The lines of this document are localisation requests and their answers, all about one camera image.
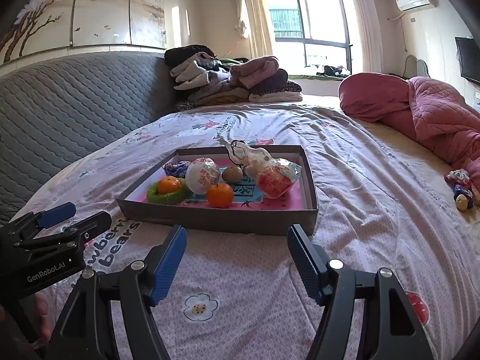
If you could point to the blue snack packet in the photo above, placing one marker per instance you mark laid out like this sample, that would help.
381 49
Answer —
177 169

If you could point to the white air conditioner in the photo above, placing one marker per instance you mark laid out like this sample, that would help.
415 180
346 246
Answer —
408 5

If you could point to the brown walnut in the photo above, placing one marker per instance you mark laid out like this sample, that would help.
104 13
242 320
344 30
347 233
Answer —
232 175

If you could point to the black wall television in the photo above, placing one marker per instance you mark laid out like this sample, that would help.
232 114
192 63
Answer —
468 54

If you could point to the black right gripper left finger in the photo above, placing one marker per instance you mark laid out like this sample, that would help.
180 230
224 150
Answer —
85 327

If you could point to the left hand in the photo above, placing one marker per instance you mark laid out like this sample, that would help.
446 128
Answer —
25 325

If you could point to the cream dotted hair scrunchie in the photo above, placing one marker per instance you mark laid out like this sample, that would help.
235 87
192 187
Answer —
251 160

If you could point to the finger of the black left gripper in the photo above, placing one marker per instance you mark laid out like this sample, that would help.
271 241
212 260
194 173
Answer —
31 223
76 236

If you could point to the beige curtain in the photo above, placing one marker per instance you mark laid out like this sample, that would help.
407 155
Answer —
253 23

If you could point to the red clear egg toy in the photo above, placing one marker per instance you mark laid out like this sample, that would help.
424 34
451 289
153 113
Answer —
277 177

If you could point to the window with dark frame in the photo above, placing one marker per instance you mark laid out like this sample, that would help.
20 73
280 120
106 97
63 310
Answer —
310 35

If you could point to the orange tangerine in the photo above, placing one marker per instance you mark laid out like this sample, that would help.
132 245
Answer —
168 185
220 195

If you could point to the pile of folded clothes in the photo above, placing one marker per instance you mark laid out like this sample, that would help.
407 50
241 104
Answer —
201 79

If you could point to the grey box tray pink bottom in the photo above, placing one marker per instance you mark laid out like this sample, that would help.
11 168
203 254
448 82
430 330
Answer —
249 212

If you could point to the white red egg toy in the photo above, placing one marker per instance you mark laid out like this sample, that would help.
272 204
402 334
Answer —
201 174

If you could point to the dark items on windowsill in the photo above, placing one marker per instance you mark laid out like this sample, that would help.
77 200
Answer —
332 71

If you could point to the white chair back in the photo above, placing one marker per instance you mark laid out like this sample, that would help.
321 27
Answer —
415 67

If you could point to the small colourful doll toy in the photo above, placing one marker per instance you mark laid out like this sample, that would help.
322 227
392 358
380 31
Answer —
465 194

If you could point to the pink quilted blanket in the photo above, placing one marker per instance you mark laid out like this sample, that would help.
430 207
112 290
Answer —
428 111

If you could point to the grey quilted headboard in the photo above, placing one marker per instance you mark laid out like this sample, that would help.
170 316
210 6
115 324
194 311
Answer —
58 111

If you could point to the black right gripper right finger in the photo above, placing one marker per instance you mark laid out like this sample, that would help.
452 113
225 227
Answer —
390 327

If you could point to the blossom painted wall panel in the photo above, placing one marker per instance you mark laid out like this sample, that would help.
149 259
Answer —
51 24

